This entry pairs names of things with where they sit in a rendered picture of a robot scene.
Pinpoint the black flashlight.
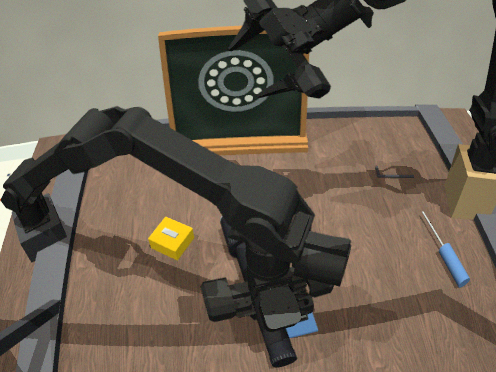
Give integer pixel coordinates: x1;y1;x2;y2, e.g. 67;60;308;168
220;216;297;367

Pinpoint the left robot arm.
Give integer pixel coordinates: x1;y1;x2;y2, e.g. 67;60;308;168
0;106;352;332

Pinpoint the grey l-shaped hex key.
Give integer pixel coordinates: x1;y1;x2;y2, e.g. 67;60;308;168
375;166;410;178

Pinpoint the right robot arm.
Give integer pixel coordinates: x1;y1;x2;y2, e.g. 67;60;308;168
259;0;496;174

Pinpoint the blue screwdriver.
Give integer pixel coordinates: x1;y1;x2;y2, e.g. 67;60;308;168
423;213;470;288

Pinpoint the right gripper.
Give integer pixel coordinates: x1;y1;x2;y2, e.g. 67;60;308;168
228;0;336;99

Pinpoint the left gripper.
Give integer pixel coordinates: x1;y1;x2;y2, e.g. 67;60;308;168
200;265;334;322

